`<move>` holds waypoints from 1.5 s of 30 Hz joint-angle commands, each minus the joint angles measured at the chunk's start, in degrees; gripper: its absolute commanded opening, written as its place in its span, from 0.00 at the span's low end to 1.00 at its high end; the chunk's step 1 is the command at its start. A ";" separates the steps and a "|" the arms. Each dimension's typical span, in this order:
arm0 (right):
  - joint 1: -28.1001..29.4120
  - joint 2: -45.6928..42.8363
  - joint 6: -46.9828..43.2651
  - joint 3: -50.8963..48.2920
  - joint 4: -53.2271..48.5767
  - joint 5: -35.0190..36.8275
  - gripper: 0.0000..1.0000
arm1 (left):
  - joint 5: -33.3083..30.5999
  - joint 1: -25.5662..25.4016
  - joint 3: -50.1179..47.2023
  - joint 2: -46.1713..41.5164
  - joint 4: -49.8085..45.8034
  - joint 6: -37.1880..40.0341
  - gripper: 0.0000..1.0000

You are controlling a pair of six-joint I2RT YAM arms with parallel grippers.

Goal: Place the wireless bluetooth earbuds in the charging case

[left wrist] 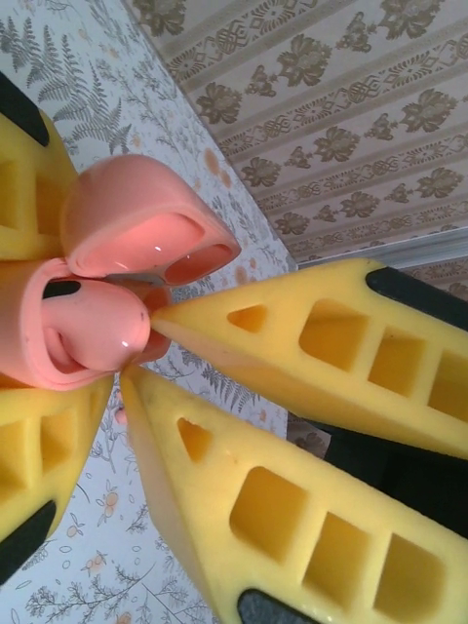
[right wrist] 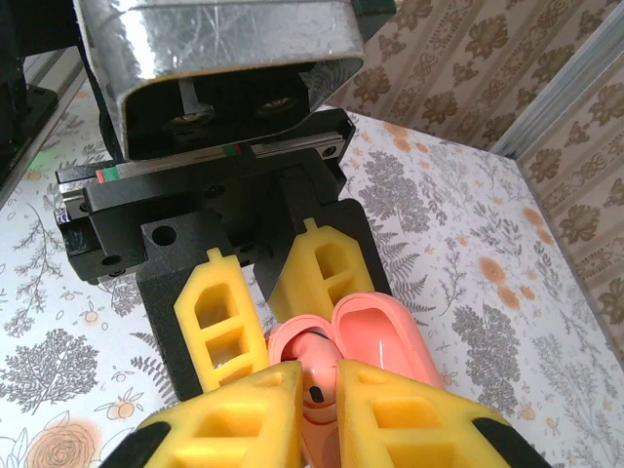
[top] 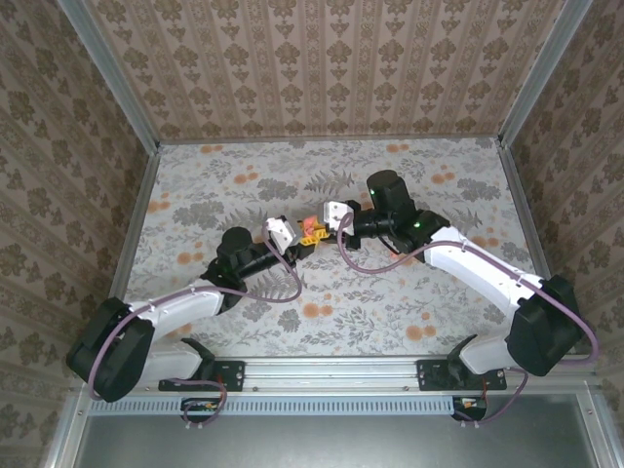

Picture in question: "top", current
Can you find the pink oblong earbud charging case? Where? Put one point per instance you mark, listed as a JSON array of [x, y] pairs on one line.
[[308, 225]]

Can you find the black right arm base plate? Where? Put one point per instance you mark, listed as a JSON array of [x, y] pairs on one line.
[[431, 375]]

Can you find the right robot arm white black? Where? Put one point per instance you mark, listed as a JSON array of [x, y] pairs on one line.
[[478, 268]]

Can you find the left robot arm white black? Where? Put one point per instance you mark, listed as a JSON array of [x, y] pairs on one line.
[[180, 307]]

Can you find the aluminium mounting rail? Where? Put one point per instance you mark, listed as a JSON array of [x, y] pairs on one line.
[[331, 375]]

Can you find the grey metal sheet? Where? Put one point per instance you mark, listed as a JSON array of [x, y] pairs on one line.
[[341, 443]]

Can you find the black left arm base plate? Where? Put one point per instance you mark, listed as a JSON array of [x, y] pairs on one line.
[[231, 375]]

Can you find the aluminium frame post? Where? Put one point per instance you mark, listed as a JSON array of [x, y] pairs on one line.
[[541, 73], [113, 73]]

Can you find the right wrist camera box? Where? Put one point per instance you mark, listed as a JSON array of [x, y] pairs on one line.
[[336, 212]]

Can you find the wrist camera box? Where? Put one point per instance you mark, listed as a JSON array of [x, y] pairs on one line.
[[336, 212], [282, 233]]

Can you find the aluminium table edge rail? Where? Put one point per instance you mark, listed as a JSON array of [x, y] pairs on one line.
[[140, 205], [522, 205]]

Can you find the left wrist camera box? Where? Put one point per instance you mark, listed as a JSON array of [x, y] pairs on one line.
[[282, 233]]

